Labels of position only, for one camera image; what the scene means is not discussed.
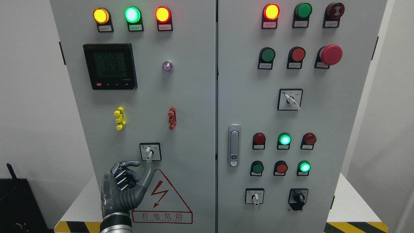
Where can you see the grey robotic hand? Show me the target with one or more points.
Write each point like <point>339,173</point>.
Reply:
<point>122,190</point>

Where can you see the white rotary light switch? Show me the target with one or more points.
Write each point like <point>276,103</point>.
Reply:
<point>150,150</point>

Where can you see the silver black robot forearm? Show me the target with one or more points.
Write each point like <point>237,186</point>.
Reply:
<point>116,223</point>

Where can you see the yellow indicator light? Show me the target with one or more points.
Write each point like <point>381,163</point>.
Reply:
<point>103,20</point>

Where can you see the white platform hazard striped edge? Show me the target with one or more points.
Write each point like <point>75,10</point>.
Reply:
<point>349,213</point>

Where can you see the red electric hazard warning sticker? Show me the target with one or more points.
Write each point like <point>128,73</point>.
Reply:
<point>162,204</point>

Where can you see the black box with antenna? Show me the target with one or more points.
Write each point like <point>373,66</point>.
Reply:
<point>19,211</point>

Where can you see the grey left cabinet door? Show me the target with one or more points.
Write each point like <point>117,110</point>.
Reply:
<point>188,151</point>

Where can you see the grey cabinet door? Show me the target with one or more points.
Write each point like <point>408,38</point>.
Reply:
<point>188,151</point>
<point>249,97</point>

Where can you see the black digital power meter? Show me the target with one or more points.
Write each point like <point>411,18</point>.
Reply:
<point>111,66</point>

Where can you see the small white lamp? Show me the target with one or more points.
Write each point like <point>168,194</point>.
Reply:
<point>168,66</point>

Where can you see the green push button lower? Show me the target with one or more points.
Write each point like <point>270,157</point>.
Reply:
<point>256,168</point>

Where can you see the green push button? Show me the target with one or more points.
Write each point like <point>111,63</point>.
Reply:
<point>266,58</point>
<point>256,168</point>

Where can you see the dark red indicator left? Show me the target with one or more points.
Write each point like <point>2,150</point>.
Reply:
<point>258,141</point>

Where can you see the dark red indicator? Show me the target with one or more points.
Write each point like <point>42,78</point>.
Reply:
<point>258,141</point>
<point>308,141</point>

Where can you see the red push button lower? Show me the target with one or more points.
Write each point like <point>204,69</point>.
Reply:
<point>280,168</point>

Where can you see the red push button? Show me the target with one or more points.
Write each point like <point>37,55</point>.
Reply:
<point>295,57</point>
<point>280,168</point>

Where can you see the lit green indicator middle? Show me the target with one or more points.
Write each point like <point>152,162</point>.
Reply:
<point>284,141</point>

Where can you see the green indicator light top left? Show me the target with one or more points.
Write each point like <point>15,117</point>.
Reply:
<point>133,18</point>

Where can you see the red indicator light top left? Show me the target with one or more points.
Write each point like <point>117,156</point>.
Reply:
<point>164,18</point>

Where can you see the lit green button lower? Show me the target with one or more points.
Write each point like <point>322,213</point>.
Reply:
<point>303,168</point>

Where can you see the dark red indicator right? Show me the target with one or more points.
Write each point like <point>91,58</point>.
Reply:
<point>308,141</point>

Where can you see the green push button upper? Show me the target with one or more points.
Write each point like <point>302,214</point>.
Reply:
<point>266,58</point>

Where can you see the grey right cabinet door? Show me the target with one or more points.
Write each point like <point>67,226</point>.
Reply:
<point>249,97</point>

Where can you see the red push button upper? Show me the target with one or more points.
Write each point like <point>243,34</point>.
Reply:
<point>295,57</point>

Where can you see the lit red indicator right door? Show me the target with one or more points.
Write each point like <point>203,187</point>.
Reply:
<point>270,16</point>

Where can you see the red emergency stop button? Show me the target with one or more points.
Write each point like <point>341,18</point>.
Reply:
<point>328,55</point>

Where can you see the dark green indicator top right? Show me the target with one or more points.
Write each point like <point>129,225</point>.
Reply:
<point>302,14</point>

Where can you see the red black buzzer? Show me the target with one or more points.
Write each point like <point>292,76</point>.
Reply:
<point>333,13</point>

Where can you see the silver door lock handle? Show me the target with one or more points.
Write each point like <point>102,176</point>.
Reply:
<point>234,132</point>

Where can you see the white selector switch lower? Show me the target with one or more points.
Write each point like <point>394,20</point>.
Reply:
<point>254,196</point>

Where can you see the white selector switch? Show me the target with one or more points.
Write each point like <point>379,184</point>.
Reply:
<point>254,196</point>
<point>289,99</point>

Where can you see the black rotary knob switch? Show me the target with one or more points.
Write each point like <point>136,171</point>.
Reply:
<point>298,198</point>

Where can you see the white selector switch upper right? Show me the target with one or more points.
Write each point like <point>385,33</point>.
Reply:
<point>289,99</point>

